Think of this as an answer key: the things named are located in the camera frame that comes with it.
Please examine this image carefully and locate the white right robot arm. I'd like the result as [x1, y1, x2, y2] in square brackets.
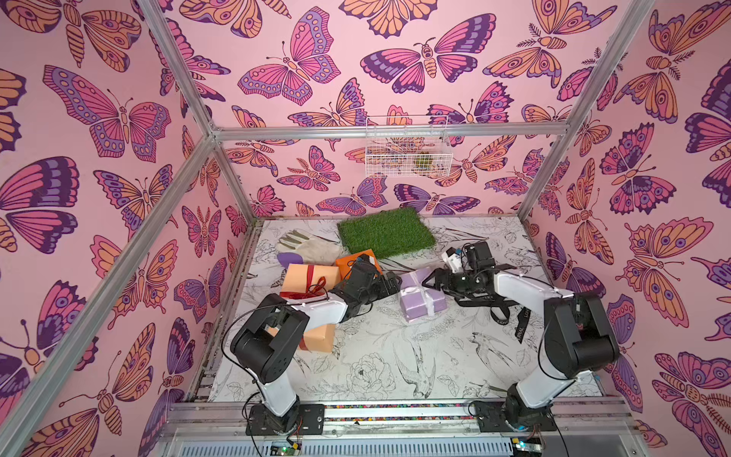
[432, 242, 621, 414]

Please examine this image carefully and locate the red ribbon bow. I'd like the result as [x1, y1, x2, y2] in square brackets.
[280, 264, 327, 300]

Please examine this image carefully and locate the green artificial grass mat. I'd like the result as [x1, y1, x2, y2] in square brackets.
[337, 208, 436, 259]

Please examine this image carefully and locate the green item in basket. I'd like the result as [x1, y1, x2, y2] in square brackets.
[413, 152, 433, 173]

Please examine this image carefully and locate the large tan gift box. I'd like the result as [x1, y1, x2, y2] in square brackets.
[284, 265, 346, 353]

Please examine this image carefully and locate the lilac gift box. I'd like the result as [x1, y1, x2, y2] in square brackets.
[398, 267, 449, 324]

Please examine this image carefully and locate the beige gardening glove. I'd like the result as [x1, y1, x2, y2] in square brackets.
[275, 230, 345, 266]

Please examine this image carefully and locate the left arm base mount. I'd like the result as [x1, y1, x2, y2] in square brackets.
[246, 403, 326, 437]

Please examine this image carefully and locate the white wire basket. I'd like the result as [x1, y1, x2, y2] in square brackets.
[363, 123, 453, 179]

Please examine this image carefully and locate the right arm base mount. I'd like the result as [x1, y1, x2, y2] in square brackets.
[468, 397, 558, 433]

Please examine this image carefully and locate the aluminium front rail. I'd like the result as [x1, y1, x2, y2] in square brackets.
[152, 397, 651, 456]

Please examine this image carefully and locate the purple pink hand trowel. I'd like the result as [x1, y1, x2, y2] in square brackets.
[277, 252, 304, 268]

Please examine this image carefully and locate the orange gift box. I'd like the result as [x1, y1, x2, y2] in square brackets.
[335, 249, 383, 279]

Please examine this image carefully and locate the white satin ribbon bow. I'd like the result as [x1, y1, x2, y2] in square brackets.
[399, 267, 447, 321]

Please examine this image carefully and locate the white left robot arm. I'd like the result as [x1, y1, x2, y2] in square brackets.
[230, 254, 402, 430]

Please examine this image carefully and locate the black lettered ribbon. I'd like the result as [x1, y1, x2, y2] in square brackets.
[456, 294, 532, 343]

